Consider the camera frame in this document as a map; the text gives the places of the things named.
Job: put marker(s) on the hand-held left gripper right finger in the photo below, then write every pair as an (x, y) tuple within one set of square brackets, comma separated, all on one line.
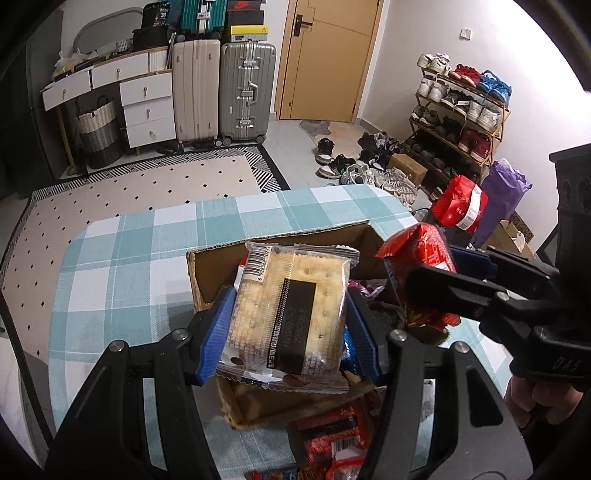
[(364, 337)]

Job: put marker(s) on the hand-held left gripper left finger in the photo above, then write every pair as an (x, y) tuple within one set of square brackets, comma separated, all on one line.
[(214, 337)]

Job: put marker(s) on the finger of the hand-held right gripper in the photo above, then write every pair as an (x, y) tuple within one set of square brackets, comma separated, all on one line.
[(443, 288), (471, 261)]

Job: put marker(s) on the red chip packet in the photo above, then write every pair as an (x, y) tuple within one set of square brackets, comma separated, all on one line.
[(420, 249)]

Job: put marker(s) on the clear cracker packet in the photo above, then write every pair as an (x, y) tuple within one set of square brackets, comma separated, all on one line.
[(286, 314)]

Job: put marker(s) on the red black snack packet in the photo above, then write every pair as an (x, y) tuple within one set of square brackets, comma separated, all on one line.
[(332, 438)]

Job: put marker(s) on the red yellow snack packet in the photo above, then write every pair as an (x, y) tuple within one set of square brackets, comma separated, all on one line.
[(272, 474)]

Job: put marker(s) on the person's right hand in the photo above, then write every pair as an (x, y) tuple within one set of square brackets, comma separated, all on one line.
[(526, 399)]

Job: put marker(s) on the open brown cardboard carton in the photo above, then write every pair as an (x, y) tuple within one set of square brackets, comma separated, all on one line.
[(508, 237)]

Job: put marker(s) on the red shopping bag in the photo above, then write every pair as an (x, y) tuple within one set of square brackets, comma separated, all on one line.
[(461, 203)]

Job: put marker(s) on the purple bag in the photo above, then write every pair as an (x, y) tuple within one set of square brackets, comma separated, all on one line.
[(503, 194)]

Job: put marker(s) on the checked tablecloth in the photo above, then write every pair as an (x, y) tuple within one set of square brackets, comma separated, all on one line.
[(138, 258)]

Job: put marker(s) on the small brown cardboard box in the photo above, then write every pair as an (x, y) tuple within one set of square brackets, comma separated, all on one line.
[(408, 168)]

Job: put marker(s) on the wooden shoe rack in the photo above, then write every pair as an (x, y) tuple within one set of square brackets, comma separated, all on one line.
[(501, 134)]

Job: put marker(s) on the pile of sneakers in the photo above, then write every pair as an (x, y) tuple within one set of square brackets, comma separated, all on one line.
[(369, 170)]

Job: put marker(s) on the rows of assorted shoes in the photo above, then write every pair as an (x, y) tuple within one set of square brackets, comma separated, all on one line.
[(461, 106)]

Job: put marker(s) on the patterned rug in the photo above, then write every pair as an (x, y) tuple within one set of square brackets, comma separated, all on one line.
[(138, 180)]

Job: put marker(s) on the door mat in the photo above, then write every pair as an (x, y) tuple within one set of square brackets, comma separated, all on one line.
[(341, 134)]

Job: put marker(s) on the woven laundry basket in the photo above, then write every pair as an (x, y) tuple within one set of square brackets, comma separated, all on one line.
[(99, 134)]

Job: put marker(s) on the wooden door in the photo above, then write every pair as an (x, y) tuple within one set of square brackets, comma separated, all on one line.
[(332, 69)]

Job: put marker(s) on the white drawer desk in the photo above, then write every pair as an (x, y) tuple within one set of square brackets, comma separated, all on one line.
[(143, 106)]

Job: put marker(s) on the cream suitcase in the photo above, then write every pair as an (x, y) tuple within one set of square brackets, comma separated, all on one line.
[(196, 92)]

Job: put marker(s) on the silver suitcase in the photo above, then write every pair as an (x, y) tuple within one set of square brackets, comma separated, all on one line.
[(247, 92)]

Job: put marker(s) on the black storage box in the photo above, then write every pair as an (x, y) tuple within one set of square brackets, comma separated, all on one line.
[(152, 39)]

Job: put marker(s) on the small white basket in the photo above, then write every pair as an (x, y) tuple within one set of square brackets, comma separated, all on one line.
[(123, 45)]

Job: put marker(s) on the plastic bag with food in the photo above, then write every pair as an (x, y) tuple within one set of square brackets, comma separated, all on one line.
[(69, 64)]

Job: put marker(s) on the teal suitcase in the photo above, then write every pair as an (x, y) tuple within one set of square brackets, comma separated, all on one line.
[(203, 14)]

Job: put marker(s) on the black printed bag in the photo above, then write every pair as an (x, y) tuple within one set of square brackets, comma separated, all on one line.
[(155, 16)]

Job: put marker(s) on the arched grey mirror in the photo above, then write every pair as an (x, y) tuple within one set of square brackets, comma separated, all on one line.
[(87, 32)]

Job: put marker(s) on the red shoe box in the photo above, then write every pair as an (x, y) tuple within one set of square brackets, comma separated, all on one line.
[(244, 4)]

